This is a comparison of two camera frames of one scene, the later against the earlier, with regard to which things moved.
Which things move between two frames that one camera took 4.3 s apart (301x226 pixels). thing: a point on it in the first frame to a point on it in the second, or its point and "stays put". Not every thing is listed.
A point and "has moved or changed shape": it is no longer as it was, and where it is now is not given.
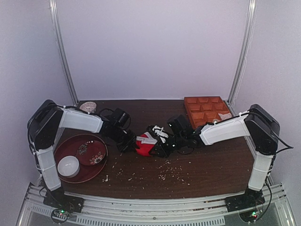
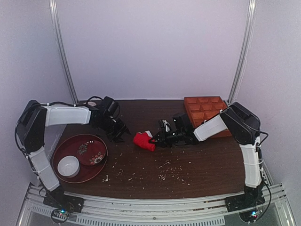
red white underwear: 145,143 has moved or changed shape
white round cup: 68,166 stays put
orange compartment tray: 204,109 stays put
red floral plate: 91,153 stays put
